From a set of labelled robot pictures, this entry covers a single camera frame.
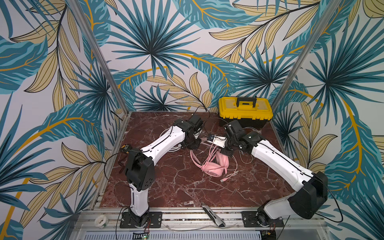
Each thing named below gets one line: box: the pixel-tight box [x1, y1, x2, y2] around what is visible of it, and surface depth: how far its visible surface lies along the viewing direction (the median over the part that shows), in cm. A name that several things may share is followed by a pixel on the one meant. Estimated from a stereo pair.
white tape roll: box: [94, 214, 109, 229], surface depth 73 cm
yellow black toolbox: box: [218, 96, 274, 129], surface depth 102 cm
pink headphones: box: [190, 150, 230, 178], surface depth 76 cm
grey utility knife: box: [201, 202, 226, 227], surface depth 75 cm
